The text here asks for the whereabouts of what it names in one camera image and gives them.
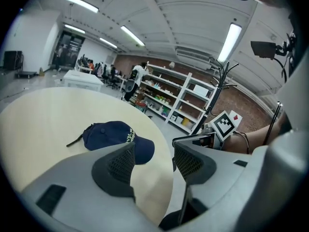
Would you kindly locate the grey mesh office chair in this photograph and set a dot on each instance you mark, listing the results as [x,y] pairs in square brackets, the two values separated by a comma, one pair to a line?
[130,86]

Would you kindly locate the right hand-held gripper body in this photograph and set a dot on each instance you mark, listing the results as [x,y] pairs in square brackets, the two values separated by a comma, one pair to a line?
[223,126]

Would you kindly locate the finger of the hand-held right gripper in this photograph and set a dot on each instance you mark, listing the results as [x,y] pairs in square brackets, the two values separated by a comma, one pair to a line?
[183,140]

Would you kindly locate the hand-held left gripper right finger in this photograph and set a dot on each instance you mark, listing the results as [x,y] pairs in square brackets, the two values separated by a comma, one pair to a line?
[224,178]

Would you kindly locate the navy blue cap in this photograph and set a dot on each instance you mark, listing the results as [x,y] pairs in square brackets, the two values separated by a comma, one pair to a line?
[108,135]

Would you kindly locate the flat trolley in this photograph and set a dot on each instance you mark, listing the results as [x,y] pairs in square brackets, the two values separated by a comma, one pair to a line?
[26,74]

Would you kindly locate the black panel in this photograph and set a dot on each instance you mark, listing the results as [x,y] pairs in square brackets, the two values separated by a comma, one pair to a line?
[13,60]

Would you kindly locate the yellow bin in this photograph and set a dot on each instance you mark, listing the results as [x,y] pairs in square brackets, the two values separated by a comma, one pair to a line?
[187,122]

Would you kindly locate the black coat rack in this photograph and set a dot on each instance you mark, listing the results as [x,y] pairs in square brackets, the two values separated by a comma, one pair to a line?
[216,91]

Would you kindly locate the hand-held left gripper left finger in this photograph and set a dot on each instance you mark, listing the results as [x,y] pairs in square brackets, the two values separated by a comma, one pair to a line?
[79,197]

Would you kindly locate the white desk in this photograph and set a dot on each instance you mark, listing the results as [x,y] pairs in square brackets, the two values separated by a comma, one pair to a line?
[84,69]

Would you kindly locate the white low table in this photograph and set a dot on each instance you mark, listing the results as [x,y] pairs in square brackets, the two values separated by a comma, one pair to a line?
[82,80]

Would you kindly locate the ceiling tube light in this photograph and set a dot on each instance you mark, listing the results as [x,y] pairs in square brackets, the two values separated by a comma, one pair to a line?
[132,35]
[108,42]
[229,42]
[74,29]
[79,2]

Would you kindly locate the round beige table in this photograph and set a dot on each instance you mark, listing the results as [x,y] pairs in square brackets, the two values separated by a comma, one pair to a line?
[48,120]

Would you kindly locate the white box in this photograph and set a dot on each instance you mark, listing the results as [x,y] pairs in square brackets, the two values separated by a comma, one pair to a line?
[201,90]

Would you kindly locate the black tablet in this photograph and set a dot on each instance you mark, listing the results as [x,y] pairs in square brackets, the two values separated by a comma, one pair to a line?
[263,49]

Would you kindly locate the white metal shelving unit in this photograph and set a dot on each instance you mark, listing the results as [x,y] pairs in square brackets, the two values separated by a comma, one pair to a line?
[166,98]
[193,105]

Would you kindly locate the person's right forearm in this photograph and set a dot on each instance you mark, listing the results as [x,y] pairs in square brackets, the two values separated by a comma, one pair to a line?
[256,139]

